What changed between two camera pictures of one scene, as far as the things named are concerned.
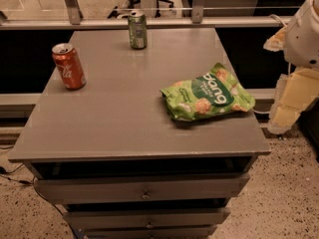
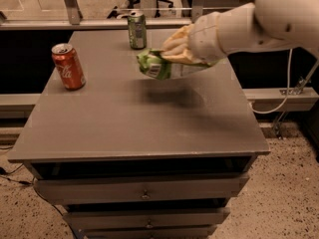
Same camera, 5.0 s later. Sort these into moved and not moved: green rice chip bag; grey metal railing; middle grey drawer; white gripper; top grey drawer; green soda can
Moved: white gripper; green rice chip bag
Not moved: green soda can; middle grey drawer; top grey drawer; grey metal railing
